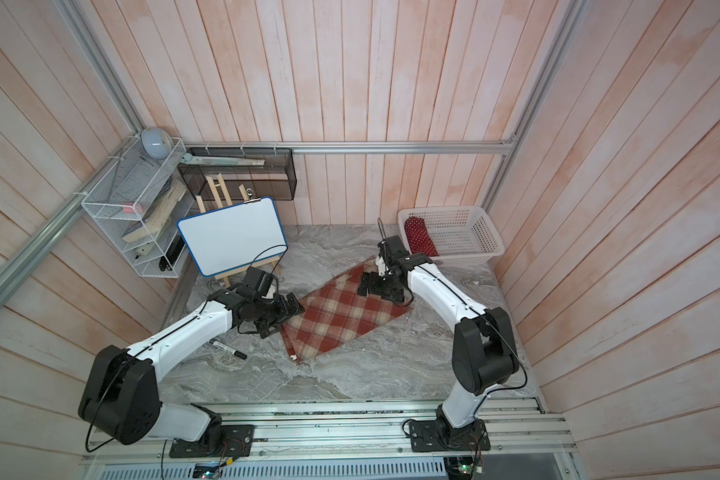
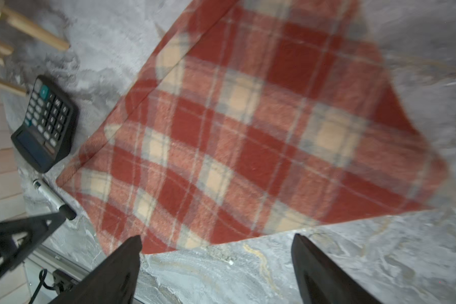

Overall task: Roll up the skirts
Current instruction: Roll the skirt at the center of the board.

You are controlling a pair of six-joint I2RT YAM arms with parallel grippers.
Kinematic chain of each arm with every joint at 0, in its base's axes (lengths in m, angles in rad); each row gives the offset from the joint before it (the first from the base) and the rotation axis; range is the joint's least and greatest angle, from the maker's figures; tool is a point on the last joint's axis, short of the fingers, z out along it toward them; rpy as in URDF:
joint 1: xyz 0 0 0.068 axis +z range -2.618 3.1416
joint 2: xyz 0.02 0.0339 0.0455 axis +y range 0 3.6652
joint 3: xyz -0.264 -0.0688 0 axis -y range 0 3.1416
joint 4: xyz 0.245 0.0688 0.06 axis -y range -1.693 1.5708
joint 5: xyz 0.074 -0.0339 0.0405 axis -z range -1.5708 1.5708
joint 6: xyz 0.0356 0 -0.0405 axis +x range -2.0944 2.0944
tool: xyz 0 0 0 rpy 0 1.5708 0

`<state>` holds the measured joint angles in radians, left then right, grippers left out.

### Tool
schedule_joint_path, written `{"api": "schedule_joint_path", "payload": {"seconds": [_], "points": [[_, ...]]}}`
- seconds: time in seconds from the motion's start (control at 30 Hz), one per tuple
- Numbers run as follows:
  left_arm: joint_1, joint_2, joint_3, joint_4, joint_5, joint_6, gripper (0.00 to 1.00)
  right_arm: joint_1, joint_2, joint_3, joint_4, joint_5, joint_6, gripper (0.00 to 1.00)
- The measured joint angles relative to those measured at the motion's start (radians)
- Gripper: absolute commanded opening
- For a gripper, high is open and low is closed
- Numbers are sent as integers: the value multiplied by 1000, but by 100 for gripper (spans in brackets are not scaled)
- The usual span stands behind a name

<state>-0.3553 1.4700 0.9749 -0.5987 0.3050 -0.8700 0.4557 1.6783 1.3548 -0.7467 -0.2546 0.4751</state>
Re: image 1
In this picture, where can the green ruler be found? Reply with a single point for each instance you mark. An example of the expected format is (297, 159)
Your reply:
(215, 161)

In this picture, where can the aluminium mounting rail frame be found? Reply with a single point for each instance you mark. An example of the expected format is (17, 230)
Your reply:
(515, 438)

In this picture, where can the books in wire rack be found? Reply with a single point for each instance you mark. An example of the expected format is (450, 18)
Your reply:
(158, 213)

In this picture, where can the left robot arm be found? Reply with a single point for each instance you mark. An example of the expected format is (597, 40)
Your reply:
(121, 397)

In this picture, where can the white plastic basket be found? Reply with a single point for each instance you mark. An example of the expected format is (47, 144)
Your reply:
(463, 235)

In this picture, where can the white dry-erase board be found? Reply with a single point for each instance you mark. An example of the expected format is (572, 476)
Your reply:
(233, 237)

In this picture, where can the black marker pen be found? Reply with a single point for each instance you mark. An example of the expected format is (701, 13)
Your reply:
(228, 349)

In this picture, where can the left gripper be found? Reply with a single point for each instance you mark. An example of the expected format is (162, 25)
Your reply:
(284, 313)

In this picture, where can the red plaid skirt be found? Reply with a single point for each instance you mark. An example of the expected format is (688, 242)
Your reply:
(335, 315)

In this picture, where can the grey round speaker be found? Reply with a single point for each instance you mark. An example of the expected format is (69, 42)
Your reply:
(156, 143)

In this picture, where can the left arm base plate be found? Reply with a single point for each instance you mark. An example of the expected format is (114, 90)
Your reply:
(221, 442)

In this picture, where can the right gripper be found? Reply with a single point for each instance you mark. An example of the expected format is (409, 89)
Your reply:
(374, 289)

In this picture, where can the red dotted rolled skirt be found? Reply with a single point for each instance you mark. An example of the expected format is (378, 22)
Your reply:
(418, 237)

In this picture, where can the black mesh wall basket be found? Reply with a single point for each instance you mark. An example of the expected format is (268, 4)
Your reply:
(276, 179)

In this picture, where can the white wire shelf rack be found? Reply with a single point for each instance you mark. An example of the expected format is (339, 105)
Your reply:
(124, 194)

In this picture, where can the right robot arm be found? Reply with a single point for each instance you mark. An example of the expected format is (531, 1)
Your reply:
(484, 353)

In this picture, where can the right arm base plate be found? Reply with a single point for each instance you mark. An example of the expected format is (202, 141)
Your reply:
(450, 435)

